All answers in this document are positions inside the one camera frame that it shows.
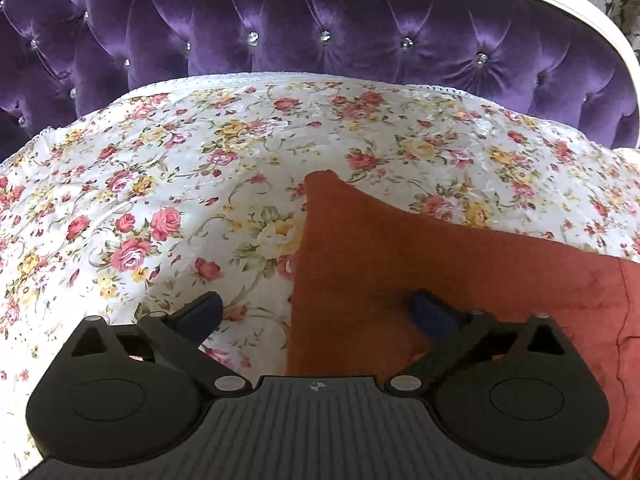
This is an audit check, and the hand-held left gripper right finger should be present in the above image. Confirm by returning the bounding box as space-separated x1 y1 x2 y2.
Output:
386 290 576 393

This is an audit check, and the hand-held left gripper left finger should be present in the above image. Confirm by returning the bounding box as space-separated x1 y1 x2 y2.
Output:
65 292 251 395

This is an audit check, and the rust red cushion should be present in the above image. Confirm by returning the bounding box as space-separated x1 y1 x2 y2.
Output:
285 170 640 480

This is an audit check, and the floral bedsheet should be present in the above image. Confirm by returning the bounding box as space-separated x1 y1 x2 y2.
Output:
0 74 640 480

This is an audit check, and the purple tufted headboard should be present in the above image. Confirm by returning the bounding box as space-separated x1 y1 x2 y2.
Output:
0 0 640 161

